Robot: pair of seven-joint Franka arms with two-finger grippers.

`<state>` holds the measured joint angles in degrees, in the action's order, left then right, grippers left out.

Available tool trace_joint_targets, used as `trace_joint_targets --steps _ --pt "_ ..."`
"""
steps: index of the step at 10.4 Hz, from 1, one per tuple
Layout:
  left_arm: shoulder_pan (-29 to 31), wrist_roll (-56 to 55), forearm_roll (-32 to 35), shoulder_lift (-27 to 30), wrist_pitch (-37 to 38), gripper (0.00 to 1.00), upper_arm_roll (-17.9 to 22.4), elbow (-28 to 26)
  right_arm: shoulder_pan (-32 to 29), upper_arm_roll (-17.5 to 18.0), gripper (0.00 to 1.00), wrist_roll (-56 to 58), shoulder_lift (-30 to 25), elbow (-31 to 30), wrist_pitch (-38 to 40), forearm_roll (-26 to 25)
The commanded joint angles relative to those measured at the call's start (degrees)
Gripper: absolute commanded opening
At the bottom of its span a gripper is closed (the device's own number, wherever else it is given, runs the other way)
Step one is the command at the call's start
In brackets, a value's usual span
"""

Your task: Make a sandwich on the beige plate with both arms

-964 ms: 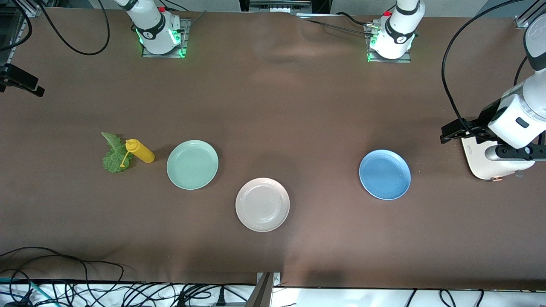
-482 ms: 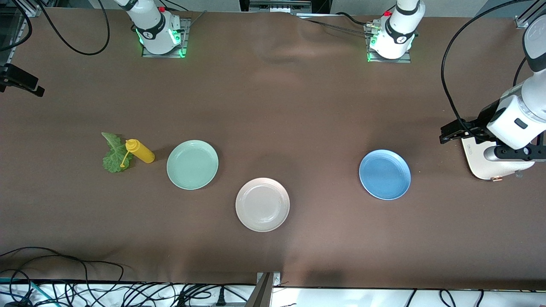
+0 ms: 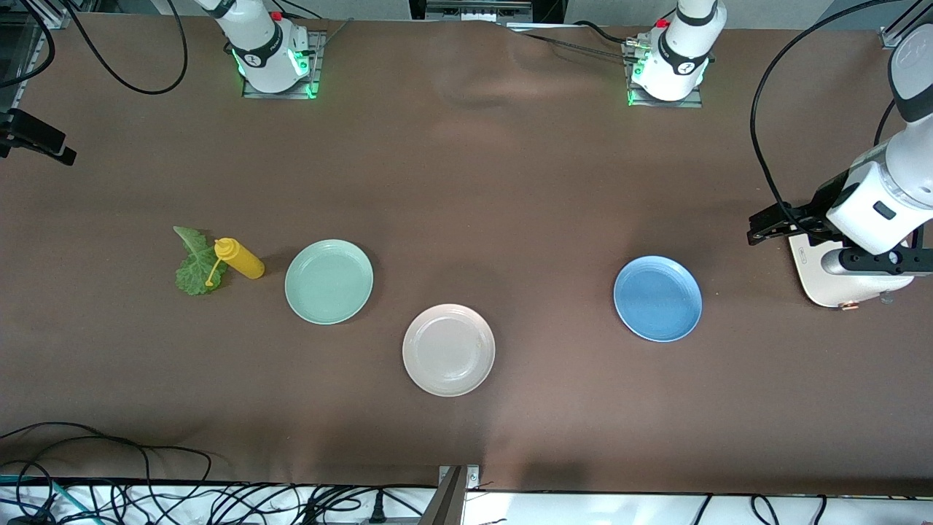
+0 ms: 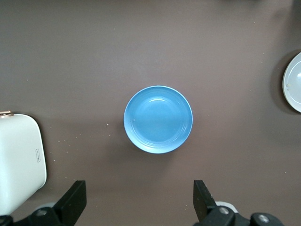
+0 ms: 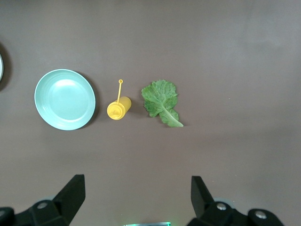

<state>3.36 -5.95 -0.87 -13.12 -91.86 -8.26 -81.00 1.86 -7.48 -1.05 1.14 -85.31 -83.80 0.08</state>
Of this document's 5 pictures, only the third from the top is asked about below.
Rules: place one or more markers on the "aluminium frame post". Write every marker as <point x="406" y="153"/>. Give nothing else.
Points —
<point x="444" y="503"/>

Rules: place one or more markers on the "beige round plate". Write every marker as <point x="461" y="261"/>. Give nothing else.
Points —
<point x="448" y="350"/>

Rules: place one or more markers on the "cream white toaster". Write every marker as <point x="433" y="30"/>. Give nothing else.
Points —
<point x="820" y="284"/>

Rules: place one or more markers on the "yellow mustard squeeze bottle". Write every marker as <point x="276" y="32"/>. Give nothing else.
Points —
<point x="244" y="262"/>

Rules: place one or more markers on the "aluminium frame profile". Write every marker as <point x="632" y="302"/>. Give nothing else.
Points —
<point x="55" y="9"/>
<point x="889" y="38"/>

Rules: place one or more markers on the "blue round plate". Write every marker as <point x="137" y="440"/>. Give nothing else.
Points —
<point x="657" y="299"/>

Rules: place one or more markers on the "green lettuce leaf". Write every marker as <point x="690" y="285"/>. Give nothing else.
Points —
<point x="193" y="273"/>

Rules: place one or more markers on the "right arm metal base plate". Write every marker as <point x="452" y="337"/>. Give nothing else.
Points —
<point x="317" y="58"/>

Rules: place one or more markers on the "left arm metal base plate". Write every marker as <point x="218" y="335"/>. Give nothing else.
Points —
<point x="689" y="103"/>

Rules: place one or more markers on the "black power plug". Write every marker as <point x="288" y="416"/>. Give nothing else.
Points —
<point x="377" y="510"/>

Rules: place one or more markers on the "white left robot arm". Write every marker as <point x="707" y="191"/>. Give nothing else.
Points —
<point x="678" y="51"/>

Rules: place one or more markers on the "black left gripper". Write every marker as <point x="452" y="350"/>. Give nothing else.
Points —
<point x="822" y="202"/>

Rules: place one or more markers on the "aluminium frame bar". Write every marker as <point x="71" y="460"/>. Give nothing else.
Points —
<point x="22" y="80"/>

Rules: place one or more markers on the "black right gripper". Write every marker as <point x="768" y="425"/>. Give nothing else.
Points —
<point x="33" y="136"/>

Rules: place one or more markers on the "mint green round plate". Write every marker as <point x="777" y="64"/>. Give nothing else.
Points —
<point x="329" y="282"/>

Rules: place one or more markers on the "black equipment box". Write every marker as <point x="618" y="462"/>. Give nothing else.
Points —
<point x="547" y="9"/>

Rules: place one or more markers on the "brown table cover sheet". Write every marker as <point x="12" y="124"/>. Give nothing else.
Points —
<point x="510" y="182"/>

